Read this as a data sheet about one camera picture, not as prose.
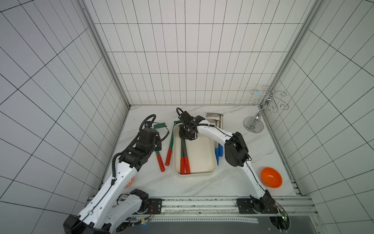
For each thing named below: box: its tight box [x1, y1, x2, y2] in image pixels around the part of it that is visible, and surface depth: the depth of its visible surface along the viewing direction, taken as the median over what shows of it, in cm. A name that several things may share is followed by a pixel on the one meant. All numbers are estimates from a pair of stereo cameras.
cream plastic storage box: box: [173, 122, 218, 176], surface depth 91 cm
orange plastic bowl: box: [261, 167, 283, 189], surface depth 81 cm
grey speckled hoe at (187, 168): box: [182, 137, 191, 175], surface depth 89 cm
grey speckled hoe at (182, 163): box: [180, 137, 185, 175], surface depth 87 cm
